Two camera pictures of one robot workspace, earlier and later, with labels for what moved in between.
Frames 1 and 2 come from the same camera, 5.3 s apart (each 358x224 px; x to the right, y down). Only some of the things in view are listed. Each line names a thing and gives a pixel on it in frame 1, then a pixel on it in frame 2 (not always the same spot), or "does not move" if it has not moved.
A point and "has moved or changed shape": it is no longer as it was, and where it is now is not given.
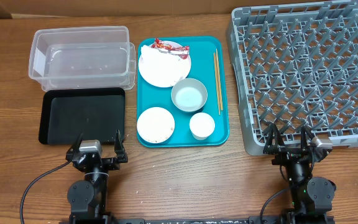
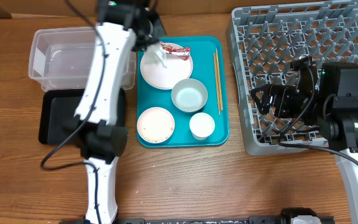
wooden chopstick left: x=216 y=82 does not move
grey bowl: x=189 y=94 does not move
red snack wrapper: x=181 y=51 does not move
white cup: x=202 y=125 does not move
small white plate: x=155 y=125 does not move
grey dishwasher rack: x=311 y=65 does not move
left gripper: x=114 y=164 to x=156 y=28
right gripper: x=287 y=154 to x=283 y=95
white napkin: x=156 y=65 has moved or changed shape
